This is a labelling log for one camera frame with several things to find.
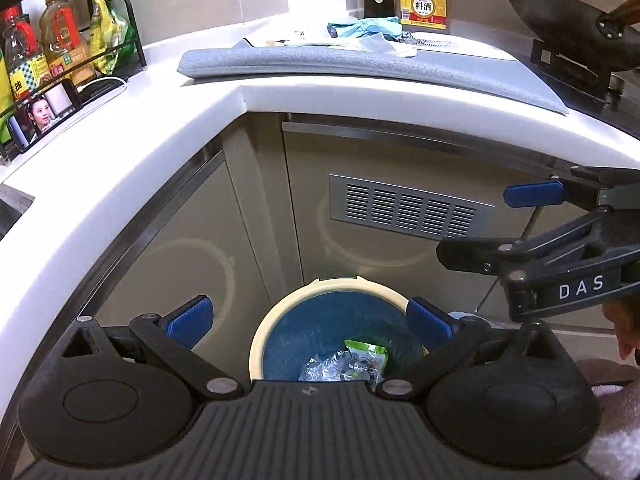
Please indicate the pink fluffy clothing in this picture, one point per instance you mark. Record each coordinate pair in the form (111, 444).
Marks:
(615, 410)

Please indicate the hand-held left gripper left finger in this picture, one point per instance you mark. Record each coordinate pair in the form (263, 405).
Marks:
(192, 317)

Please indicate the yellow cap oil bottle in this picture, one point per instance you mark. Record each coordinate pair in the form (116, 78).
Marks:
(65, 45)

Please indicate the black gas stove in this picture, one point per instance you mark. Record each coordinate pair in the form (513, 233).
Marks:
(570, 77)

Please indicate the beige corner cabinet panel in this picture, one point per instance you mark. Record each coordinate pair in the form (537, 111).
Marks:
(260, 200)

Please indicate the yellow snack bag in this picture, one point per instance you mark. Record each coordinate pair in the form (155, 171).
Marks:
(107, 35)

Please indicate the yellow lid green bottle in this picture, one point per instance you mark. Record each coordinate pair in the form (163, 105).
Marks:
(3, 85)

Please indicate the white tissue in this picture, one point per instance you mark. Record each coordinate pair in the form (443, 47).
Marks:
(395, 50)

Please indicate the cream trash bin blue liner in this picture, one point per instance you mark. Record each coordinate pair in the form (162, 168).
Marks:
(310, 325)

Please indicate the white paper sheet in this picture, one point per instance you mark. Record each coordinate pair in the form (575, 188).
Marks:
(310, 42)

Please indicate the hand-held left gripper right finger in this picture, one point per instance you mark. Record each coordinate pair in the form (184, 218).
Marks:
(430, 322)

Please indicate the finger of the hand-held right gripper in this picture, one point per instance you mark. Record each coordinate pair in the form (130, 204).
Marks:
(470, 256)
(535, 195)

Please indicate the black white patterned packet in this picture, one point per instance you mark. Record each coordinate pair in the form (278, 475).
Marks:
(430, 41)

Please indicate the steel sink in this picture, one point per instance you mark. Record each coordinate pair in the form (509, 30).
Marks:
(12, 207)

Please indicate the green snack bag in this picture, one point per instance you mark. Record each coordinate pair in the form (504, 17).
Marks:
(127, 35)

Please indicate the grey counter mat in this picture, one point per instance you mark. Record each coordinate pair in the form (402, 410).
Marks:
(350, 67)

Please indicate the teal glove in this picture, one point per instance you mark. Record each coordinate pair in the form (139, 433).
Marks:
(367, 27)

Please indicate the black smartphone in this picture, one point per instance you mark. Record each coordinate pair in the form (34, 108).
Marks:
(42, 115)

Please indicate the clear plastic bag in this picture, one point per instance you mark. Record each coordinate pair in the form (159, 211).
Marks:
(325, 367)

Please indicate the metal vent grille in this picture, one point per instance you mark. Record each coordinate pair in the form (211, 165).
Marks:
(337, 210)

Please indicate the red cap sauce bottle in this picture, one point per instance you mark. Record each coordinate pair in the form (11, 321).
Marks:
(27, 67)

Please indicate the person's right hand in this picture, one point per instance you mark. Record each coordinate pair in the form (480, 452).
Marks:
(627, 327)

